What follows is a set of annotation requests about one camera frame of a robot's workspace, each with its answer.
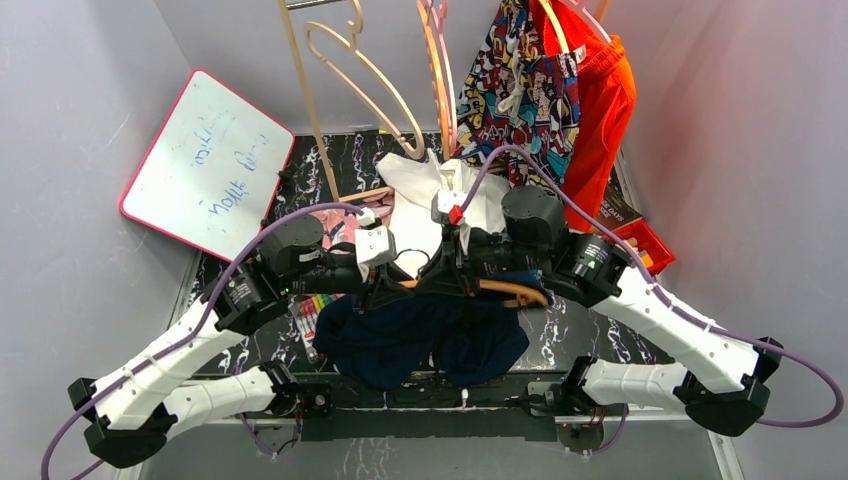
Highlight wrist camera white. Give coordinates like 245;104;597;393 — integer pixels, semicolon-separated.
354;208;397;281
430;189;470;227

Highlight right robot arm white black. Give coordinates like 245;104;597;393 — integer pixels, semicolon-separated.
417;185;781;437

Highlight white shorts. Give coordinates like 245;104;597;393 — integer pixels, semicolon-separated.
376;149;510;277

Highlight colour marker pack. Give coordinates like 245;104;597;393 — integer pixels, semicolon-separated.
290;294;337;364

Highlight dark book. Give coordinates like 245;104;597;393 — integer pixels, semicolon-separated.
596;186;643;231

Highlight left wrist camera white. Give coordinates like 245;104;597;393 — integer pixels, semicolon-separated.
354;208;397;281

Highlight comic print shorts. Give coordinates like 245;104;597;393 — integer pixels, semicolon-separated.
453;1;586;188

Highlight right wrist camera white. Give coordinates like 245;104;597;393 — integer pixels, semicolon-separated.
430;189;470;227

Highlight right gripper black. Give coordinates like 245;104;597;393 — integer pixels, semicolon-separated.
414;224;546;296

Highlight orange shorts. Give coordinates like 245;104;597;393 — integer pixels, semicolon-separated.
529;1;637;217

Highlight pink hanger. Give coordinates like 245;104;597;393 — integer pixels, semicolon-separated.
416;1;458;160

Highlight beige wooden hanger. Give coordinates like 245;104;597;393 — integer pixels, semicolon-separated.
303;0;427;162

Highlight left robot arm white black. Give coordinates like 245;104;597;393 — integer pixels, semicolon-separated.
68;207;407;469

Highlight pink patterned shorts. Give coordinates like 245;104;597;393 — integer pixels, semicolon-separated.
312;187;395;248

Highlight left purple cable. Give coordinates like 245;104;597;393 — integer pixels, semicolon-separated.
39;201;372;480

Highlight pink framed whiteboard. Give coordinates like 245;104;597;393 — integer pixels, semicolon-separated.
119;69;295;261

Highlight navy blue shorts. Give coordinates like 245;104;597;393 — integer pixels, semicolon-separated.
313;294;529;390

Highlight yellow hanger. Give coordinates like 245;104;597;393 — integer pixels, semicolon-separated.
539;0;571;53

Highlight red plastic bin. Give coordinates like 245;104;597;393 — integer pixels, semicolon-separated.
613;219;676;276

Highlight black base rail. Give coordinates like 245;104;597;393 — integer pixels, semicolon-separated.
132;370;670;444

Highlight wooden rack frame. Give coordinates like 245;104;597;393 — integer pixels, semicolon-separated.
276;0;392;203

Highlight orange hanger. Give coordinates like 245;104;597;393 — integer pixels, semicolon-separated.
399;279;552;309

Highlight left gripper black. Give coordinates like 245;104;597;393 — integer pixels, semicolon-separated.
285;254;417;313

